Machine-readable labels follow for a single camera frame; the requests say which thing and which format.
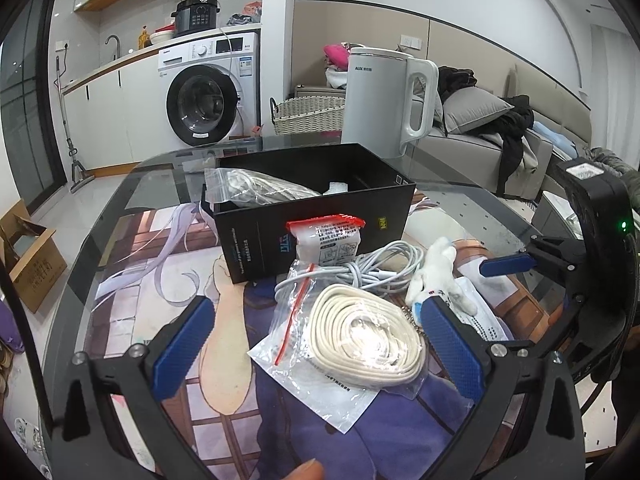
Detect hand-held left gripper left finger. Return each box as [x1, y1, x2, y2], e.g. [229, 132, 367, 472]
[47, 295, 216, 480]

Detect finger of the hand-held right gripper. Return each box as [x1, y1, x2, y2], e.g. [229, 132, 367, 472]
[479, 234, 587, 278]
[510, 279, 590, 361]

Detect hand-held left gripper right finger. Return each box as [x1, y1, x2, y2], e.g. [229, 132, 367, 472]
[419, 295, 593, 480]

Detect white printed mask packet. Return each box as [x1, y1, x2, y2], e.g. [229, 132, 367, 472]
[450, 275, 513, 343]

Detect white plush toy keychain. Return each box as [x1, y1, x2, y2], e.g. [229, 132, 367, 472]
[400, 236, 481, 341]

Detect bagged white cable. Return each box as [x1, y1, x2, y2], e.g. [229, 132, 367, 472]
[248, 260, 427, 433]

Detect white round cable coil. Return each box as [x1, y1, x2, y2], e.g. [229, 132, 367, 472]
[274, 240, 431, 306]

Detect black cardboard box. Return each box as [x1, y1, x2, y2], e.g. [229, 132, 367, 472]
[200, 142, 417, 285]

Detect red and white packet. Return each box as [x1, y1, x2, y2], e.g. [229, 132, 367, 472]
[285, 214, 365, 268]

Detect clear zip bag with cable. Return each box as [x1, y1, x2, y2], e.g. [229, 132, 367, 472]
[204, 167, 323, 206]

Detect person's left hand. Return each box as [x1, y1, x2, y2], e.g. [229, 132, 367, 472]
[287, 459, 326, 480]

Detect printed desk mat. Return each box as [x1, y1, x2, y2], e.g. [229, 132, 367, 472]
[82, 195, 551, 480]

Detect dark green jacket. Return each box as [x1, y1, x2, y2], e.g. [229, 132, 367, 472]
[590, 147, 640, 186]

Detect grey sofa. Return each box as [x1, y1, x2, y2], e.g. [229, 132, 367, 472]
[415, 85, 556, 196]

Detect light blue blanket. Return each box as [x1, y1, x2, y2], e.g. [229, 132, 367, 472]
[532, 125, 591, 161]

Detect black clothing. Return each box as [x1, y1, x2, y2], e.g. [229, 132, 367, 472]
[480, 95, 536, 196]
[437, 66, 478, 106]

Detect grey pillow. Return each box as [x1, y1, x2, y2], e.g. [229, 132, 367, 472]
[442, 87, 515, 135]

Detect brown cardboard box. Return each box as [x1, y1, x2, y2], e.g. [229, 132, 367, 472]
[0, 199, 68, 315]

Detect mop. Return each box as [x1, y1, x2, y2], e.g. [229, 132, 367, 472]
[54, 57, 96, 194]

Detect white electric kettle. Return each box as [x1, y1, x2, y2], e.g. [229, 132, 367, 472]
[340, 45, 440, 158]

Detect white kitchen cabinets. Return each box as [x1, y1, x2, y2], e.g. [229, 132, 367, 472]
[62, 47, 168, 171]

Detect white washing machine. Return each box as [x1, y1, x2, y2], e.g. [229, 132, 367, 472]
[158, 31, 262, 148]

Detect wicker basket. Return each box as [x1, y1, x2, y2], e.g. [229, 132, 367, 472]
[270, 95, 347, 135]

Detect pink plush item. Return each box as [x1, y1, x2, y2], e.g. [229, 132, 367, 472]
[322, 42, 353, 68]

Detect glass sliding door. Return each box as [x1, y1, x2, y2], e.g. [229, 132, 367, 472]
[0, 0, 66, 201]

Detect black pressure cooker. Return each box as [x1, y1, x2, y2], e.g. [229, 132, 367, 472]
[171, 0, 221, 37]

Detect clothes pile on washer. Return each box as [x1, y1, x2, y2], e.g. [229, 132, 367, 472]
[227, 2, 263, 26]

